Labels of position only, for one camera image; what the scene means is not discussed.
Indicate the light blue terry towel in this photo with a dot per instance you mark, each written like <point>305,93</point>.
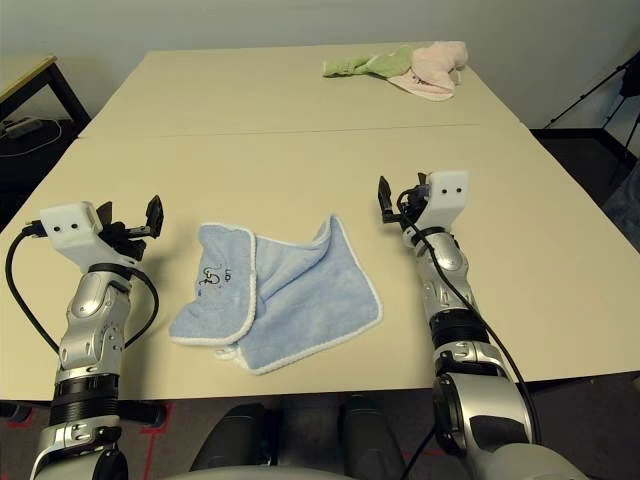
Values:
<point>300,300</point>

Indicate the grey right robot leg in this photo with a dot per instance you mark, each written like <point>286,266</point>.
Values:
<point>370,435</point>

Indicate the black low cabinet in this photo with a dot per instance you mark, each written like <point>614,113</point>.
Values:
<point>575,150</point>

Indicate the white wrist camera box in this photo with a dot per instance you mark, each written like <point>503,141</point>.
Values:
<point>450,192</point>
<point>70,225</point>

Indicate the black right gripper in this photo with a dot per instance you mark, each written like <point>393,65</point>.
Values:
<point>414,202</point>

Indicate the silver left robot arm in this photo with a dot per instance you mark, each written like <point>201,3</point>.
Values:
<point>92,310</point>

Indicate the grey left robot leg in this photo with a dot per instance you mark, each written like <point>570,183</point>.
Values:
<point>230,435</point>

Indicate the grey robot leg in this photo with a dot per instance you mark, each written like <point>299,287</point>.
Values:
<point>370,435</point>
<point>230,435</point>

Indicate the grey robot torso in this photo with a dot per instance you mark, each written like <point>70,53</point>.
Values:
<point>275,474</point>

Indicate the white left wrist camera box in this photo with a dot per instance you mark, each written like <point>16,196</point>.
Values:
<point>70,225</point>

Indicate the wooden side table black frame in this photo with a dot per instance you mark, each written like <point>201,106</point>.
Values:
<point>30,75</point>

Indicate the green terry towel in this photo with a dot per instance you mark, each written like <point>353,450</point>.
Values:
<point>385,65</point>

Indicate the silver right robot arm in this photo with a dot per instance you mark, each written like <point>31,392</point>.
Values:
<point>480,395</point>

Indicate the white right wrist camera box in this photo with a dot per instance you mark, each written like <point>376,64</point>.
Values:
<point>450,192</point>

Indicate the grey power adapter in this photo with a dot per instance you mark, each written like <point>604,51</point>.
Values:
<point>22,127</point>

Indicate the black tripod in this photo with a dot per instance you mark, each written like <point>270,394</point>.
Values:
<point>629,82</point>

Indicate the pink terry towel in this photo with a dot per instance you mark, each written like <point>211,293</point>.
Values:
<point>435,65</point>

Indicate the black table foot bar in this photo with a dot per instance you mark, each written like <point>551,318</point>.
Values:
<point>142,412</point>

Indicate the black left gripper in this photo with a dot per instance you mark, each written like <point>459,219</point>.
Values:
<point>125,240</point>

